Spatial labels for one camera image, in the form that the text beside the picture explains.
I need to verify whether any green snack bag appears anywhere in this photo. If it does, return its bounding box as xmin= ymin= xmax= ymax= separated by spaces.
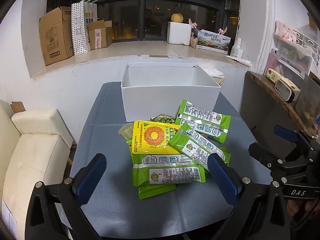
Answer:
xmin=169 ymin=122 xmax=231 ymax=171
xmin=175 ymin=100 xmax=232 ymax=143
xmin=131 ymin=154 xmax=206 ymax=186

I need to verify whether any pale yellow jelly cup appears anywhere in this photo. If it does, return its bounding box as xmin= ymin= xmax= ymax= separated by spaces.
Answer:
xmin=118 ymin=122 xmax=134 ymax=140

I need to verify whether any green snack bag front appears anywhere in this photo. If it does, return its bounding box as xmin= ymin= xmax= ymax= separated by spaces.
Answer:
xmin=131 ymin=154 xmax=206 ymax=186

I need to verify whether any yellow snack bag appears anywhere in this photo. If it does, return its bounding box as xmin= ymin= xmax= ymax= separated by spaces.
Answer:
xmin=131 ymin=120 xmax=180 ymax=155

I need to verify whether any person right hand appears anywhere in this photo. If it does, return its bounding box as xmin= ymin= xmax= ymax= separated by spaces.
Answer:
xmin=286 ymin=199 xmax=320 ymax=217

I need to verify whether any dark wooden side table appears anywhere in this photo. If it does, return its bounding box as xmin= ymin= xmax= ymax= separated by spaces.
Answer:
xmin=240 ymin=71 xmax=317 ymax=154

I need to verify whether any cream leather sofa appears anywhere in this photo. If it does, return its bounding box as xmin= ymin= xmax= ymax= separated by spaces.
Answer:
xmin=1 ymin=103 xmax=73 ymax=239

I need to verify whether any cream small carton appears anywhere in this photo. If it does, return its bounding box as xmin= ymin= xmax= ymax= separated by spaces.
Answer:
xmin=265 ymin=68 xmax=283 ymax=84

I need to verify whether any clear plastic drawer organizer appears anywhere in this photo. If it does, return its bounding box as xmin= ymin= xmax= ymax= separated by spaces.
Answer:
xmin=264 ymin=20 xmax=319 ymax=80

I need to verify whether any rolled white paper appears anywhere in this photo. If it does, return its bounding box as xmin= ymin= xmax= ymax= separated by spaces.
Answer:
xmin=225 ymin=55 xmax=252 ymax=68

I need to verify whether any small green candy packet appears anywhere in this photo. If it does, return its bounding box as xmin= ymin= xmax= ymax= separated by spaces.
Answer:
xmin=150 ymin=114 xmax=176 ymax=124

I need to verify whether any tissue pack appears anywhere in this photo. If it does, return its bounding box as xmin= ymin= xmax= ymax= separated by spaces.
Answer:
xmin=203 ymin=68 xmax=225 ymax=86

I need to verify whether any white plastic bottle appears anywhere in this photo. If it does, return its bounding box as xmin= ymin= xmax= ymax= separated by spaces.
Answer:
xmin=230 ymin=37 xmax=243 ymax=59

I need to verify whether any white cardboard storage box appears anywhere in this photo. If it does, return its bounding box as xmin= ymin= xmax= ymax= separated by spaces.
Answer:
xmin=121 ymin=62 xmax=221 ymax=122

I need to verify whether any printed landscape gift box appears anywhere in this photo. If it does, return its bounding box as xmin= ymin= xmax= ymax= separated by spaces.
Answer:
xmin=196 ymin=30 xmax=231 ymax=55

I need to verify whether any pink toy figure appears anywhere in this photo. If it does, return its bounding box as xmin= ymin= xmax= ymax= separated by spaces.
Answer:
xmin=188 ymin=18 xmax=198 ymax=30

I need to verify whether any small open cardboard box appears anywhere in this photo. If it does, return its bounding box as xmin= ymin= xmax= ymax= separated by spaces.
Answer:
xmin=87 ymin=20 xmax=113 ymax=50

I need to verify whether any large brown cardboard box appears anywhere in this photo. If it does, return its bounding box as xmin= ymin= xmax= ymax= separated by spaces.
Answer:
xmin=39 ymin=7 xmax=74 ymax=66

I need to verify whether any white foam box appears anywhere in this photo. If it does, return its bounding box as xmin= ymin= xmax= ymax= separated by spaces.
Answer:
xmin=167 ymin=22 xmax=191 ymax=46

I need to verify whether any orange pumpkin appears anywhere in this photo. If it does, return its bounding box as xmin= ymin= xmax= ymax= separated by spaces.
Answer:
xmin=171 ymin=13 xmax=183 ymax=23

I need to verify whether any white dotted paper bag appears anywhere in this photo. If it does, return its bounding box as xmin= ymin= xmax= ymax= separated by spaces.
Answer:
xmin=71 ymin=0 xmax=99 ymax=55

